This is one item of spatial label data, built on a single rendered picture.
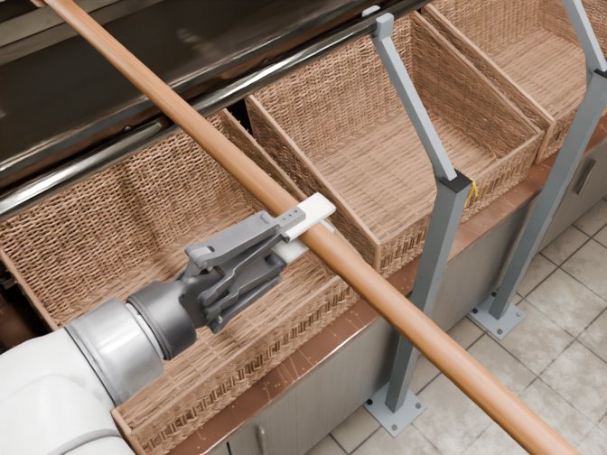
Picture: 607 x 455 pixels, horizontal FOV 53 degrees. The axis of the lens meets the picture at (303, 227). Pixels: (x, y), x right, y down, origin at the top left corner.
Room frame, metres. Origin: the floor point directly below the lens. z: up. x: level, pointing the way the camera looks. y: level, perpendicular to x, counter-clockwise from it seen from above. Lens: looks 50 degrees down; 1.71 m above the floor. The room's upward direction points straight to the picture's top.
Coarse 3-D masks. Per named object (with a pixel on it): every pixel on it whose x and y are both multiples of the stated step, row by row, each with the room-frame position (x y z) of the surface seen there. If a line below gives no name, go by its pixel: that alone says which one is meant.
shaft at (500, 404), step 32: (64, 0) 0.87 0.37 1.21; (96, 32) 0.79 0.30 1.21; (128, 64) 0.71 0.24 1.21; (160, 96) 0.64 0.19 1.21; (192, 128) 0.58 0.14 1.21; (224, 160) 0.53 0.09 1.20; (256, 192) 0.48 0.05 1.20; (320, 224) 0.42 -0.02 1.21; (320, 256) 0.39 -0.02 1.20; (352, 256) 0.38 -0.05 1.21; (352, 288) 0.35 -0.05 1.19; (384, 288) 0.34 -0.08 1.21; (416, 320) 0.30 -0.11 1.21; (448, 352) 0.27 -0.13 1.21; (480, 384) 0.24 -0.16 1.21; (512, 416) 0.21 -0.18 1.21; (544, 448) 0.18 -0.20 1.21
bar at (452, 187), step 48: (432, 0) 0.97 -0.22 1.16; (576, 0) 1.14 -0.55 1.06; (336, 48) 0.82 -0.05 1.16; (384, 48) 0.88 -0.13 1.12; (240, 96) 0.70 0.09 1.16; (144, 144) 0.60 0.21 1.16; (432, 144) 0.77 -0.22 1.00; (576, 144) 1.03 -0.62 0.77; (48, 192) 0.51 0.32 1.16; (432, 240) 0.73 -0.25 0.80; (528, 240) 1.03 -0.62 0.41; (432, 288) 0.72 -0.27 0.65
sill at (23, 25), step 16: (16, 0) 0.93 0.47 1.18; (32, 0) 0.93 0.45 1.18; (80, 0) 0.95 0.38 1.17; (96, 0) 0.97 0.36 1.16; (112, 0) 0.99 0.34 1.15; (0, 16) 0.88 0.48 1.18; (16, 16) 0.88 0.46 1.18; (32, 16) 0.90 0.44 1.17; (48, 16) 0.91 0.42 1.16; (0, 32) 0.86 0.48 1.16; (16, 32) 0.88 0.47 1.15; (32, 32) 0.89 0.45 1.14
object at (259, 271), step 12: (252, 264) 0.39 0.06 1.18; (264, 264) 0.39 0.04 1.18; (276, 264) 0.39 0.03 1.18; (240, 276) 0.37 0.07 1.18; (252, 276) 0.37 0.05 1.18; (264, 276) 0.38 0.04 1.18; (228, 288) 0.36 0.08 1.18; (240, 288) 0.36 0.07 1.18; (228, 300) 0.34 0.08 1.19; (204, 312) 0.32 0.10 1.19; (216, 312) 0.33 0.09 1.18
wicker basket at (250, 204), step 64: (64, 192) 0.82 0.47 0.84; (128, 192) 0.88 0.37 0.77; (192, 192) 0.95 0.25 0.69; (0, 256) 0.66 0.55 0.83; (64, 256) 0.75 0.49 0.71; (128, 256) 0.82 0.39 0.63; (64, 320) 0.67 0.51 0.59; (256, 320) 0.67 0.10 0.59; (320, 320) 0.65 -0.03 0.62; (192, 384) 0.46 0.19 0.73
